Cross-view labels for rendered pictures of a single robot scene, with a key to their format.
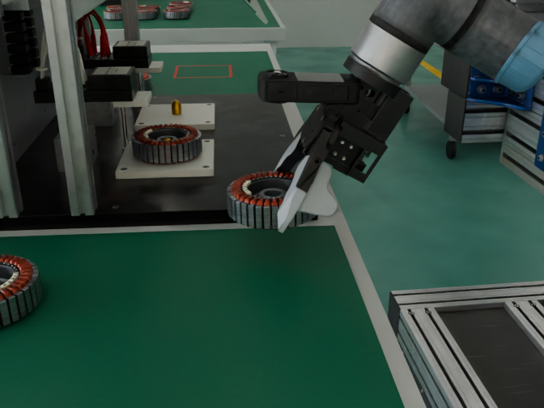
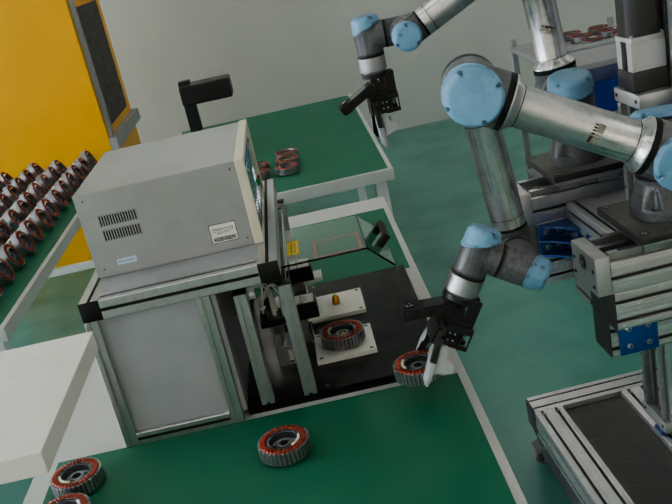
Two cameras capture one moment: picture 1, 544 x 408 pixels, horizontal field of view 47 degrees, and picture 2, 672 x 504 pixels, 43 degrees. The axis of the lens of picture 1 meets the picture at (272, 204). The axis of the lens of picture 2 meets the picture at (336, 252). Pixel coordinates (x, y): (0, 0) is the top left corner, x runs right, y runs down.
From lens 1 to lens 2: 116 cm
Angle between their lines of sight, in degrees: 5
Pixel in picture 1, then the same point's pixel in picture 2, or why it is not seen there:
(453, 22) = (492, 267)
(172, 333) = (384, 448)
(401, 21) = (466, 272)
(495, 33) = (514, 269)
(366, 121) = (460, 319)
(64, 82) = (292, 325)
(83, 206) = (310, 389)
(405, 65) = (473, 291)
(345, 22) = not seen: hidden behind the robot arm
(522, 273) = not seen: hidden behind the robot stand
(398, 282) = (541, 386)
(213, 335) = (403, 446)
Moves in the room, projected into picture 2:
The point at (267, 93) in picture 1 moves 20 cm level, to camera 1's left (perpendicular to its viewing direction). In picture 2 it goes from (406, 317) to (313, 334)
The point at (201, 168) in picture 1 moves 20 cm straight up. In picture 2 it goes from (369, 349) to (353, 275)
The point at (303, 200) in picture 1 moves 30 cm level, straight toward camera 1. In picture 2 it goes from (435, 368) to (445, 450)
